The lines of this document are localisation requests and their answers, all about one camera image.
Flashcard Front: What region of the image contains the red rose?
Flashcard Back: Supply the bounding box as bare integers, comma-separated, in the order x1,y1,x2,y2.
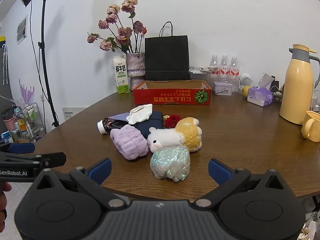
164,114,181,128

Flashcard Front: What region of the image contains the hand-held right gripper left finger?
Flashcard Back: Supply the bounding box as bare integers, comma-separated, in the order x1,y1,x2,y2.
36,158,130,209

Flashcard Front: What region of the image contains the purple cloth pouch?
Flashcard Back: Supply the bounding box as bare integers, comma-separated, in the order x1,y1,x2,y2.
109,113,130,122

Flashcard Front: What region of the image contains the white pink paper box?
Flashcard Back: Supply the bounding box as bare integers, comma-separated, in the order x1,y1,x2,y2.
189,66,220,72

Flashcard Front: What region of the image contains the purple tissue pack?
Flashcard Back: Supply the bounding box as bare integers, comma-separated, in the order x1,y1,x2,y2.
247,73,275,107

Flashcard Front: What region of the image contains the white yellow alpaca plush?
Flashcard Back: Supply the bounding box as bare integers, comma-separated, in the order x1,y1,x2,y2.
147,117,202,153

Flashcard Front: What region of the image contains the purple mottled vase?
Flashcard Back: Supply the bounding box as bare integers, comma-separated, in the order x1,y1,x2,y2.
125,52,146,90

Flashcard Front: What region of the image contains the purple fluffy headband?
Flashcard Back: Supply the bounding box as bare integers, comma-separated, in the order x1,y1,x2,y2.
110,124,149,161

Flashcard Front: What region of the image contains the yellow mug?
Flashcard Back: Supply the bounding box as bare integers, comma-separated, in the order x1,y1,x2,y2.
301,110,320,143

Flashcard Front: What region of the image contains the dried pink rose bouquet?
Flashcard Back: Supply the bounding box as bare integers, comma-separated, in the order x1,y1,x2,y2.
87,0,148,55

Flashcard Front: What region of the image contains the purple flower wall sticker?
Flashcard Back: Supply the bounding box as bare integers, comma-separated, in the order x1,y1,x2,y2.
19,79,35,104

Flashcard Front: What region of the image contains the iridescent plastic bag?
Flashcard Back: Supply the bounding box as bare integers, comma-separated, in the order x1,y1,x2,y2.
150,145,191,182

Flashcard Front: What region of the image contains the wall poster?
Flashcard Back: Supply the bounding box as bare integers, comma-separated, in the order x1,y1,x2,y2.
16,17,28,45

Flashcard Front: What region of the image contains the navy blue pouch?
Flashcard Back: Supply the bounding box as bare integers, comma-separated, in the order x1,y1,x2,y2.
130,111,163,139

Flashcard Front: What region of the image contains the yellow thermos jug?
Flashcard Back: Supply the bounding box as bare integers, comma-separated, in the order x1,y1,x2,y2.
279,44,320,125

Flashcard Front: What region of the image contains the bottle with white cap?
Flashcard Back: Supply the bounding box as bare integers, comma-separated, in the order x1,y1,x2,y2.
97,118,125,135

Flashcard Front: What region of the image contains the crumpled white tissue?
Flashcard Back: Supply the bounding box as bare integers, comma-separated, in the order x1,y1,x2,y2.
129,104,153,124

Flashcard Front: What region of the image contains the person's left hand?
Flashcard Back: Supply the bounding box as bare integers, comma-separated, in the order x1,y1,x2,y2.
0,182,12,232

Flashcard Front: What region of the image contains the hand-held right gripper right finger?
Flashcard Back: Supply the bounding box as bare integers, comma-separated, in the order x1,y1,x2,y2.
195,158,285,209

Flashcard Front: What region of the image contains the black paper bag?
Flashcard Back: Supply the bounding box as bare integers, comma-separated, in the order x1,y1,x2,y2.
144,21,190,81

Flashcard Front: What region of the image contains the white green milk carton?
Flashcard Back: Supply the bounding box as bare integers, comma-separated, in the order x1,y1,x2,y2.
112,55,130,95

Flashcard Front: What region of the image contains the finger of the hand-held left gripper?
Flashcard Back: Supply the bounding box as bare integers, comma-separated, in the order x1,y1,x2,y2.
0,151,67,170
0,142,35,155

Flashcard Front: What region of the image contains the pale printed tin box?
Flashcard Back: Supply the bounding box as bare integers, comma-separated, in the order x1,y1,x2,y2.
213,81,233,96

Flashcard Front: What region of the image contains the red cardboard box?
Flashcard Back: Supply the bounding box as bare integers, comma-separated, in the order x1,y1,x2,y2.
133,80,212,106

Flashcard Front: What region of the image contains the clear food container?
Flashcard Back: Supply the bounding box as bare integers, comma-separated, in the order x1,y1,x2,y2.
189,70,212,82

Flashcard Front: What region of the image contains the metal storage cart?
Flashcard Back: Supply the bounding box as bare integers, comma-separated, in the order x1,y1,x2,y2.
0,102,47,145

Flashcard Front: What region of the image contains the small white desk fan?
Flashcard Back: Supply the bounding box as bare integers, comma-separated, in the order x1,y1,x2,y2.
239,73,253,87

